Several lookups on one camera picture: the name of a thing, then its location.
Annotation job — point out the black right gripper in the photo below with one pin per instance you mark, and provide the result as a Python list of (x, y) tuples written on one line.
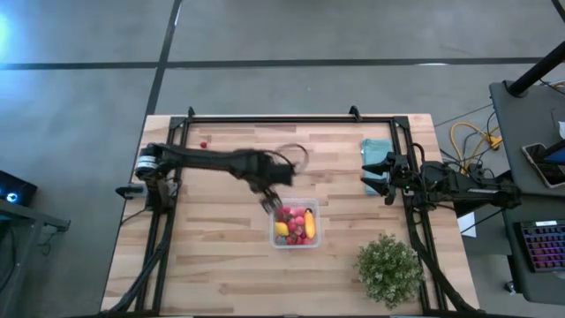
[(401, 174)]

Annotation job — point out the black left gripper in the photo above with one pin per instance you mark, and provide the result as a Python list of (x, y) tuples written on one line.
[(269, 170)]

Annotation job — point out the red strawberry green leaves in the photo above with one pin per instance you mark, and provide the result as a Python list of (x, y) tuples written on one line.
[(281, 216), (290, 240), (291, 226)]

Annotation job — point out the yellow lemon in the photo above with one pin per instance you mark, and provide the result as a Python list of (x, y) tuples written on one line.
[(281, 229)]

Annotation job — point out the yellow banana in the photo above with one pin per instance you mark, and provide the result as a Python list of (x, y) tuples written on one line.
[(310, 224)]

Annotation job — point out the red cherry with stem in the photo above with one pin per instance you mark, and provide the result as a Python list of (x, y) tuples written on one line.
[(203, 144)]

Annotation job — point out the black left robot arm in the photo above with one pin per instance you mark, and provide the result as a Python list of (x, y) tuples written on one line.
[(198, 156)]

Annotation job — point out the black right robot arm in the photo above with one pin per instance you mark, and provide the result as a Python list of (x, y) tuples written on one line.
[(468, 190)]

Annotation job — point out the clear plastic tupperware container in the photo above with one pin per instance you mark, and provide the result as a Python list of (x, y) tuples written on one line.
[(272, 245)]

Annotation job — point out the folded teal cloth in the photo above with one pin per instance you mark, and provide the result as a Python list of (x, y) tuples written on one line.
[(373, 150)]

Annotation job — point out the potted plant white flowers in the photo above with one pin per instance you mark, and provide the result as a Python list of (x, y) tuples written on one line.
[(388, 269)]

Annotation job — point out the white paper sheet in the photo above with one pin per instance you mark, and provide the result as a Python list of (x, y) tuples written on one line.
[(467, 225)]

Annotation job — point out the grey desk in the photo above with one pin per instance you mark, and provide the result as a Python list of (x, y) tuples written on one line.
[(521, 132), (529, 287)]

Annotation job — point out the smartphone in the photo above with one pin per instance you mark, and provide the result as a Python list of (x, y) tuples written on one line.
[(536, 163)]

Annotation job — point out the backlit keyboard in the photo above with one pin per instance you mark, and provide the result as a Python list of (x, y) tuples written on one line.
[(543, 247)]

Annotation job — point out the tablet with blue screen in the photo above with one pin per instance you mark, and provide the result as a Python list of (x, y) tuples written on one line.
[(557, 155)]

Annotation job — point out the black pole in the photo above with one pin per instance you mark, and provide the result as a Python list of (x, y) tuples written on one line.
[(534, 70)]

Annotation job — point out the grey metal stand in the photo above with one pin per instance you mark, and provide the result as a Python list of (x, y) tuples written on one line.
[(31, 214)]

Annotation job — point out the black device blue light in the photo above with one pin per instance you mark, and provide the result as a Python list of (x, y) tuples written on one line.
[(15, 187)]

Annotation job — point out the black frame clamp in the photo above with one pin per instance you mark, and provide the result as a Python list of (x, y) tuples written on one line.
[(355, 112), (191, 111)]

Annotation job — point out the black aluminium table frame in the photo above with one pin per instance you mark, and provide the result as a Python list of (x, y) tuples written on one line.
[(287, 119)]

